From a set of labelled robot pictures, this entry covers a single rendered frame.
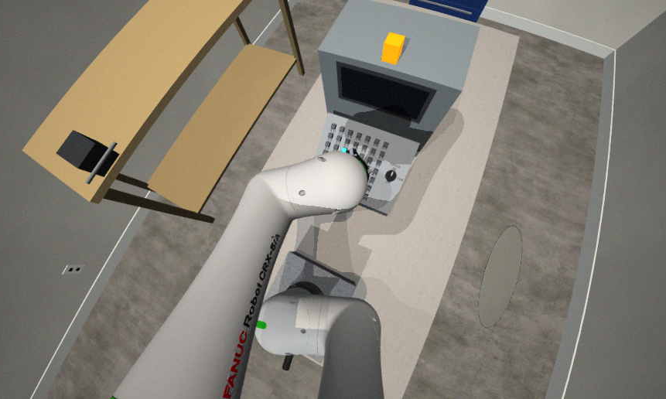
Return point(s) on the dark grey control console with keypad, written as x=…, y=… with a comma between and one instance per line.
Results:
x=403, y=84

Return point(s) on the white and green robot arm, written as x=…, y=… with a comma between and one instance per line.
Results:
x=202, y=349

